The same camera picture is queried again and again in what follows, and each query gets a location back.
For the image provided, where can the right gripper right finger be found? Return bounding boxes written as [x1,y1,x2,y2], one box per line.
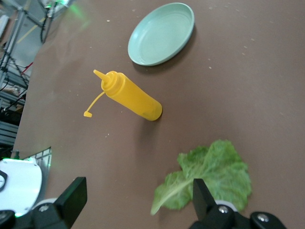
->
[189,178,286,229]

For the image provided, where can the aluminium frame rack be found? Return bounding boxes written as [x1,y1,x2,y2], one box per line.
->
[0,0,52,148]

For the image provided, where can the pale green plate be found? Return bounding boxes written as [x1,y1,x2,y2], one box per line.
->
[127,2,195,67]

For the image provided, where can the yellow squeeze bottle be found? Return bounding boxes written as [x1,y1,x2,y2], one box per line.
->
[83,69,163,122]

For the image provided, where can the green lettuce leaf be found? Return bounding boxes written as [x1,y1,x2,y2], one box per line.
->
[150,139,253,215]

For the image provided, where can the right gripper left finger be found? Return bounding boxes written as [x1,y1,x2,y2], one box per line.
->
[0,177,88,229]

